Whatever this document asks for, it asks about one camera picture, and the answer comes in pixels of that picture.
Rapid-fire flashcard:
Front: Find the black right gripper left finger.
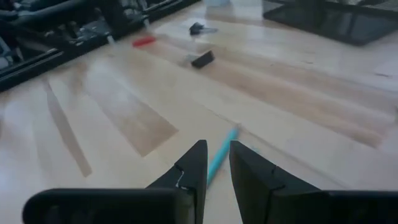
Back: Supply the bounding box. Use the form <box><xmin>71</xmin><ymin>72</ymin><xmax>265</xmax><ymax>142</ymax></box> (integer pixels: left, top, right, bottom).
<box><xmin>22</xmin><ymin>139</ymin><xmax>209</xmax><ymax>224</ymax></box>

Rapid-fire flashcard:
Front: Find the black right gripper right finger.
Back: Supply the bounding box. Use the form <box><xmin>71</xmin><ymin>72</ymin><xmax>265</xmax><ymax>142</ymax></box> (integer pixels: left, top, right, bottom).
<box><xmin>229</xmin><ymin>139</ymin><xmax>398</xmax><ymax>224</ymax></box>

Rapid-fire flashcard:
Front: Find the teal pencil with yellow bands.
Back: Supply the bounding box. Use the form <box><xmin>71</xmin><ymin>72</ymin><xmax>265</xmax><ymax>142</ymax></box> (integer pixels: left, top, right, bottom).
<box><xmin>206</xmin><ymin>124</ymin><xmax>242</xmax><ymax>188</ymax></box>

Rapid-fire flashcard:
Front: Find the small black binder clip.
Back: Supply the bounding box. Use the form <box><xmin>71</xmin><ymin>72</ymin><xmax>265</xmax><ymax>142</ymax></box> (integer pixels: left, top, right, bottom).
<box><xmin>185</xmin><ymin>49</ymin><xmax>216</xmax><ymax>69</ymax></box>

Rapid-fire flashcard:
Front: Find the red eraser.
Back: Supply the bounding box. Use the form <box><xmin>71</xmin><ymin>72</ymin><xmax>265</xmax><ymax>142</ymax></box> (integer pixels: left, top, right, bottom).
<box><xmin>132</xmin><ymin>35</ymin><xmax>157</xmax><ymax>48</ymax></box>

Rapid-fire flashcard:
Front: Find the black clip with silver handles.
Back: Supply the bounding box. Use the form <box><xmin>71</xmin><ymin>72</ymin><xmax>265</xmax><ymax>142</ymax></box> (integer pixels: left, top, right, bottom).
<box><xmin>188</xmin><ymin>21</ymin><xmax>219</xmax><ymax>37</ymax></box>

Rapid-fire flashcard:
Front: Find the black mesh desk organizer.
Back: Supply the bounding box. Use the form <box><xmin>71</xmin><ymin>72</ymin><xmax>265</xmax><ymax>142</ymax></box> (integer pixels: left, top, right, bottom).
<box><xmin>262</xmin><ymin>0</ymin><xmax>398</xmax><ymax>47</ymax></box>

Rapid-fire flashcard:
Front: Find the black aluminium rig frame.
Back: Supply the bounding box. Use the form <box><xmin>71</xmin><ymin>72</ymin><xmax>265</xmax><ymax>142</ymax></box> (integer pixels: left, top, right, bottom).
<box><xmin>0</xmin><ymin>0</ymin><xmax>203</xmax><ymax>93</ymax></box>

